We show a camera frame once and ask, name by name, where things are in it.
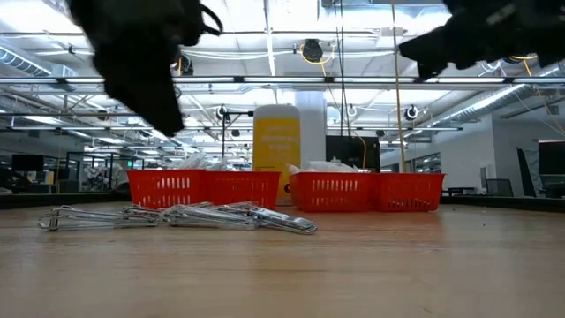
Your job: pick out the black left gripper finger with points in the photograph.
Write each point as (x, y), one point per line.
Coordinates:
(154, 110)

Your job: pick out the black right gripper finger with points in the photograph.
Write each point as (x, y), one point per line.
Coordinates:
(429, 71)
(437, 46)

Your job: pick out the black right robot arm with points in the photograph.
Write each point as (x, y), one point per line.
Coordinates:
(552, 26)

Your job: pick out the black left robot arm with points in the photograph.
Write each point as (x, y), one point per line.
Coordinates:
(132, 13)

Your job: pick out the small black ceiling reel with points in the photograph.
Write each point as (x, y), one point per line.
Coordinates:
(411, 112)
(221, 112)

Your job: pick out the black stand pole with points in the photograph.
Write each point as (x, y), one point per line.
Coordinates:
(223, 141)

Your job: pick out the white robot in booth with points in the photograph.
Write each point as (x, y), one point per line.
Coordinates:
(95, 173)

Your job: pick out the long ceiling strip light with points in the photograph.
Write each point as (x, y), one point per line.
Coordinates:
(309, 80)

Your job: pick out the yellow disinfecting wipes canister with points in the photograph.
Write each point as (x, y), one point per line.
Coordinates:
(276, 141)

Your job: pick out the white structural column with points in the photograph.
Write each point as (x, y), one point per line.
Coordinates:
(313, 132)

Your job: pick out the black computer monitor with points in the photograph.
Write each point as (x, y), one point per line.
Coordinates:
(26, 162)
(552, 156)

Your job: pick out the grey office chair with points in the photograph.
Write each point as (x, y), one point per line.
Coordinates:
(499, 187)

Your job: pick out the black leaning panel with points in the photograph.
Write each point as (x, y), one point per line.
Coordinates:
(527, 176)

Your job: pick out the silver ceiling air duct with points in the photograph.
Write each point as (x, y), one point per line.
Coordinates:
(476, 106)
(22, 62)

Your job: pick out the black booth frame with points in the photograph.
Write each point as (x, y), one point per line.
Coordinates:
(110, 170)

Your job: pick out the black wall screen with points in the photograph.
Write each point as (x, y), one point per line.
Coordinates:
(348, 150)

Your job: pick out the black table frame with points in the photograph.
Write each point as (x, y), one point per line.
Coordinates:
(44, 201)

